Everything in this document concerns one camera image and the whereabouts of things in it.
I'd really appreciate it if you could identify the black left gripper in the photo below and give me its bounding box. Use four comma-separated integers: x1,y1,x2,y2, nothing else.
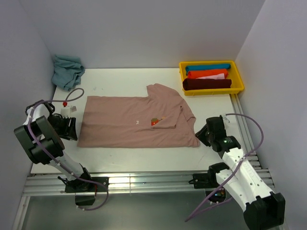
47,114,77,140

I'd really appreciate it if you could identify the pink printed t-shirt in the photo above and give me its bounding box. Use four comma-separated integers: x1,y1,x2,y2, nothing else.
77,83,200,148

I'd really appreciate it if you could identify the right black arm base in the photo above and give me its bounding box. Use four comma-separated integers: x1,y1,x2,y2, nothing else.
189,162,229,203

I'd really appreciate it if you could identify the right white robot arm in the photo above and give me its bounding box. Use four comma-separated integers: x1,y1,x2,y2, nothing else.
189,115,285,230

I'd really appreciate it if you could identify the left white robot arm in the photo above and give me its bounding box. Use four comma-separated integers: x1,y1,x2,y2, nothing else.
14,100,94,192

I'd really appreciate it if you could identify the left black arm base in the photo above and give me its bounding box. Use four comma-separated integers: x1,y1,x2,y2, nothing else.
64,177,109,207

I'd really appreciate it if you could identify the rolled maroon t-shirt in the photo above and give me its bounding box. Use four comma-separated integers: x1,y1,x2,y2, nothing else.
182,78,232,91

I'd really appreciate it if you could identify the crumpled teal t-shirt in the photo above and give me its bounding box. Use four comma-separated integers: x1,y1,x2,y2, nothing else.
51,55,85,92

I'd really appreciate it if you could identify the yellow plastic bin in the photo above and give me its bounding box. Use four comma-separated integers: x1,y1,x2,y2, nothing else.
179,60,244,96

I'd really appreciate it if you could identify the rolled orange t-shirt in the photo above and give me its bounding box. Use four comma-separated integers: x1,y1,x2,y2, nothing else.
188,69,228,80

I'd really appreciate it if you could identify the rolled blue t-shirt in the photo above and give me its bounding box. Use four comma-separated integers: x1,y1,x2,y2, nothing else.
185,63,231,73

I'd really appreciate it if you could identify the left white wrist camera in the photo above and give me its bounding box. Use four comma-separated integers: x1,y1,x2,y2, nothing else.
60,106,77,118

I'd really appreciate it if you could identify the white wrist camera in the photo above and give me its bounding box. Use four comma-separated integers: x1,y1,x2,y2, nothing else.
60,106,77,118
221,115,230,123

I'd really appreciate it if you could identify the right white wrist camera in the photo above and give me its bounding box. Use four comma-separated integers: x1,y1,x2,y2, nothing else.
221,115,230,123

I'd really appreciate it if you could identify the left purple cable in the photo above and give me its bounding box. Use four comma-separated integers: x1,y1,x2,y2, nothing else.
26,88,109,211

